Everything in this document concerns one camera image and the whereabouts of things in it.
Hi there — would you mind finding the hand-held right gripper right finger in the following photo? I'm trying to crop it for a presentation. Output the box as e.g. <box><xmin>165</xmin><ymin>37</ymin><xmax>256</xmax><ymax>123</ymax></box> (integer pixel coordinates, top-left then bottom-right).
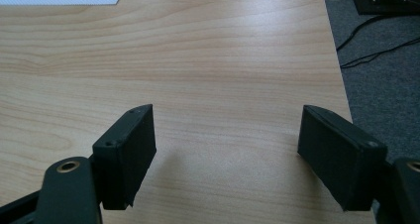
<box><xmin>296</xmin><ymin>104</ymin><xmax>389</xmax><ymax>212</ymax></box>

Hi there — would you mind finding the black floor cable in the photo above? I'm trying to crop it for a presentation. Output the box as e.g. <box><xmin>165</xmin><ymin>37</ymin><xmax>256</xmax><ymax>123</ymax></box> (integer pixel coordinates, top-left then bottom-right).
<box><xmin>339</xmin><ymin>36</ymin><xmax>420</xmax><ymax>69</ymax></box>
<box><xmin>335</xmin><ymin>14</ymin><xmax>420</xmax><ymax>53</ymax></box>

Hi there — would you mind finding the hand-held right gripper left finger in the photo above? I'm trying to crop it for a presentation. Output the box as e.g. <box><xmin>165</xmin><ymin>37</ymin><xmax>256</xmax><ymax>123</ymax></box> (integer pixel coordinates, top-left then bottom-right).
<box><xmin>91</xmin><ymin>103</ymin><xmax>158</xmax><ymax>211</ymax></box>

